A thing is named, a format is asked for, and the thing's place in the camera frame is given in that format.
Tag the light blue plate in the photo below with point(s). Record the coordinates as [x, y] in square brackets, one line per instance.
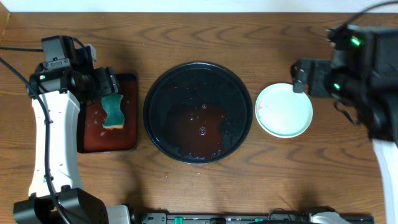
[282, 112]

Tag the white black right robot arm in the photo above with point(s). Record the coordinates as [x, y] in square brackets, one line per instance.
[363, 74]

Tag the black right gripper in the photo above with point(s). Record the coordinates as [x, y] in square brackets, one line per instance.
[314, 78]

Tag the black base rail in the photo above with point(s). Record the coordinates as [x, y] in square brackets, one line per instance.
[277, 215]

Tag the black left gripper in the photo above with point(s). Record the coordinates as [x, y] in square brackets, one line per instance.
[109, 83]

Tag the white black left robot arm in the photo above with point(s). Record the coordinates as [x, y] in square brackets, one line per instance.
[59, 88]

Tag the black rectangular tray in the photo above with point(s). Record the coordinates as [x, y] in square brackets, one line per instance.
[93, 137]

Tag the black round tray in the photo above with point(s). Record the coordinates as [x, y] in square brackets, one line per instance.
[198, 112]

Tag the green orange sponge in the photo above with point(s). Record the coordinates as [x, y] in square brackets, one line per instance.
[114, 116]

